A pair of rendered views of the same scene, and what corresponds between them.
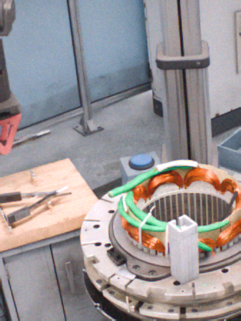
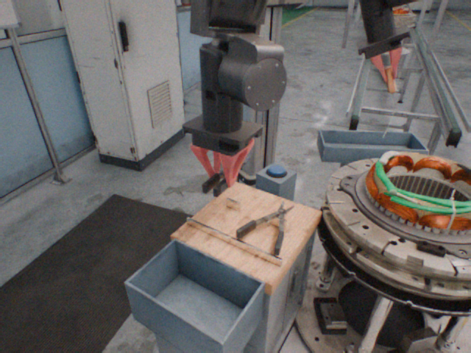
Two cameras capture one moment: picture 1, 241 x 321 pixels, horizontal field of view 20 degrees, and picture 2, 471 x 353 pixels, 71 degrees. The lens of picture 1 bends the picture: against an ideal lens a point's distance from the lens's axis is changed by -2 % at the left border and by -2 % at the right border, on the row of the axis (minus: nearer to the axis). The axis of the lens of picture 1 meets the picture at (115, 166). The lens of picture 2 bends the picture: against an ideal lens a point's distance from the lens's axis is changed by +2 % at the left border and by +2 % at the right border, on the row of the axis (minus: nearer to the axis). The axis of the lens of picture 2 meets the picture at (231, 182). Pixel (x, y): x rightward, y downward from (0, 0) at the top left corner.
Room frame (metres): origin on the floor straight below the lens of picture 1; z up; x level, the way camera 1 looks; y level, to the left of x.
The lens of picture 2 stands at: (0.70, 0.45, 1.43)
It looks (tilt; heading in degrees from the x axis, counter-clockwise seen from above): 33 degrees down; 321
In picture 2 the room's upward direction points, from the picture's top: straight up
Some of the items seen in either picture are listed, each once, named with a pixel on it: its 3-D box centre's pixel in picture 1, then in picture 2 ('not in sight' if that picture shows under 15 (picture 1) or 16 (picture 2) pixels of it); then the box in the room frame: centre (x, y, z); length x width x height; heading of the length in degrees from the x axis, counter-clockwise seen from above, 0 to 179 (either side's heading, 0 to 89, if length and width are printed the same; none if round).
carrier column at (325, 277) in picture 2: not in sight; (331, 250); (0.97, -0.06, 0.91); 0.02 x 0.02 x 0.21
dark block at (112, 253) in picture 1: (115, 255); (431, 247); (0.78, 0.01, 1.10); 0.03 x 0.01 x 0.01; 24
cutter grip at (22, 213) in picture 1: (19, 214); (279, 243); (0.93, 0.16, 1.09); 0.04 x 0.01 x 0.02; 123
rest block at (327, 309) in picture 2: not in sight; (333, 314); (0.89, 0.02, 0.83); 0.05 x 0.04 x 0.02; 142
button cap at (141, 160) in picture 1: (141, 160); (277, 170); (1.14, -0.05, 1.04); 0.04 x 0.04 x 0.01
